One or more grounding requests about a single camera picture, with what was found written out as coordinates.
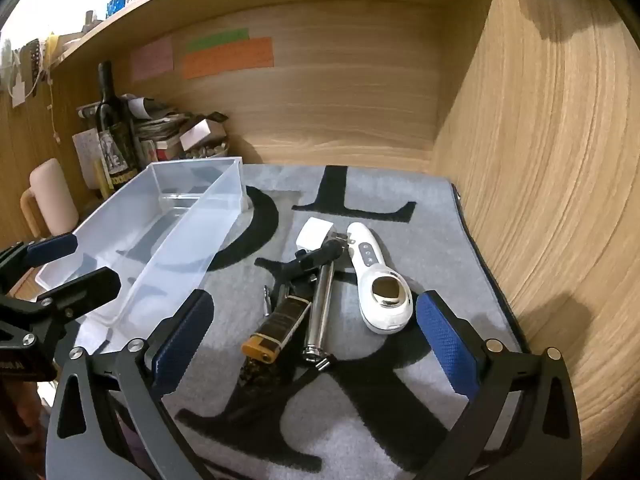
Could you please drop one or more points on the stack of papers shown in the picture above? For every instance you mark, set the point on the stack of papers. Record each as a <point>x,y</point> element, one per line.
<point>160,127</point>

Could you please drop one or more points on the dark wine bottle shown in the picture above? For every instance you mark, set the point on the dark wine bottle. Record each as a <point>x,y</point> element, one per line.
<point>112,125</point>

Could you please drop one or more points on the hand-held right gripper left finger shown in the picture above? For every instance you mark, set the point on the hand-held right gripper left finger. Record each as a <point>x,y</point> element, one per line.
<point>182,340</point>

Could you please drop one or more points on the small white box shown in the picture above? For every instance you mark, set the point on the small white box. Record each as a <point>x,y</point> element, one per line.
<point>202,132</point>

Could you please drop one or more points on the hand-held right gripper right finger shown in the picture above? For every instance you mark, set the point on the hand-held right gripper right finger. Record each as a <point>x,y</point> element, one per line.
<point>445,340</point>

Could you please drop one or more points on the clear plastic storage bin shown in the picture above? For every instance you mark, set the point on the clear plastic storage bin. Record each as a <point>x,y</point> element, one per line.
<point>165,220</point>

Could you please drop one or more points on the white rolled tube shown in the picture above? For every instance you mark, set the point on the white rolled tube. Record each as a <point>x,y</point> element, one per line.
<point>87,111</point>

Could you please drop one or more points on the green sticky note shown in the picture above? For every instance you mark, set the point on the green sticky note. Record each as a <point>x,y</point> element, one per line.
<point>217,40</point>

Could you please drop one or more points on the white handheld massager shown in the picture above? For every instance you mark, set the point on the white handheld massager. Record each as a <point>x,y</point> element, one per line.
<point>367,255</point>

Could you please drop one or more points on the silver metal cylinder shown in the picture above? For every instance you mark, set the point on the silver metal cylinder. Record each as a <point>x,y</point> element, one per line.
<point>320,310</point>

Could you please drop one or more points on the orange sticky note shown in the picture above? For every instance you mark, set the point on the orange sticky note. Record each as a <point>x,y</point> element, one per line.
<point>227,60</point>

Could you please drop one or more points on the white handwritten paper note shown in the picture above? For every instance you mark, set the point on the white handwritten paper note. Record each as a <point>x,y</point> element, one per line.
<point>86,152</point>

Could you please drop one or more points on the black and yellow lighter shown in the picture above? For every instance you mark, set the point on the black and yellow lighter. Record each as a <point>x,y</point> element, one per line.
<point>280,325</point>

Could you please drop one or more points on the grey mat with black letters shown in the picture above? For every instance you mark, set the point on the grey mat with black letters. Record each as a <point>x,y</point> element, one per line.
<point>450,240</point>

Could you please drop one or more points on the white plug adapter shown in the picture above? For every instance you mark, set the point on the white plug adapter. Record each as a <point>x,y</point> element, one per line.
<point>315,232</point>

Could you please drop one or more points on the pink sticky note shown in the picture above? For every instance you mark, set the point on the pink sticky note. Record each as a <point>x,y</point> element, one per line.
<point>151,61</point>

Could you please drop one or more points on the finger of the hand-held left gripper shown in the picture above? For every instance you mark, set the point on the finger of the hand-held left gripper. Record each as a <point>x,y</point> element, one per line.
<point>52,249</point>
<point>85,290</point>

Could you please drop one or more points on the black folding tool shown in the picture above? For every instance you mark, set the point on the black folding tool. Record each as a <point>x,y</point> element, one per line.
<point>320,256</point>

